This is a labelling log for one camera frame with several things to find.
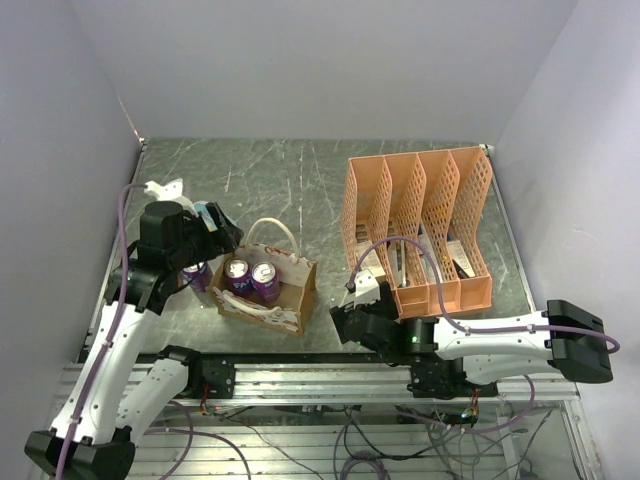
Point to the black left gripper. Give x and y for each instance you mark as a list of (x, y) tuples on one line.
[(224, 240)]

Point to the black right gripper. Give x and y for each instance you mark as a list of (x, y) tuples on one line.
[(386, 305)]

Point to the purple soda can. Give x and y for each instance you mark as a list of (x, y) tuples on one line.
[(238, 276), (265, 281), (198, 276)]

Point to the brown canvas tote bag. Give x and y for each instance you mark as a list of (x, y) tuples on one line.
[(290, 312)]

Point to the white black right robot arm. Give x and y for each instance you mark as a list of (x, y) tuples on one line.
[(448, 359)]

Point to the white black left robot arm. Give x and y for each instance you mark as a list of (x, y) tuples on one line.
[(95, 434)]

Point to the blue white blister pack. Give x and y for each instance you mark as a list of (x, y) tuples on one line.
[(213, 216)]

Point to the white staples box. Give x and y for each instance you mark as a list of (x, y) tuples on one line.
[(371, 261)]

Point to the metal stapler tool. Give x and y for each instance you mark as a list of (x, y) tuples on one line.
[(398, 260)]

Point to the peach plastic file organizer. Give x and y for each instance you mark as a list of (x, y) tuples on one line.
[(424, 199)]

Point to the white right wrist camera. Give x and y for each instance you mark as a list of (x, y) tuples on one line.
[(367, 290)]

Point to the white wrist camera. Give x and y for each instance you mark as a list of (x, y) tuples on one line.
[(367, 290), (171, 191)]

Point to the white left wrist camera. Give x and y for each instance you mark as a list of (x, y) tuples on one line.
[(171, 191)]

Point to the aluminium frame rail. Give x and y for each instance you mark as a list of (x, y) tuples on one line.
[(281, 384)]

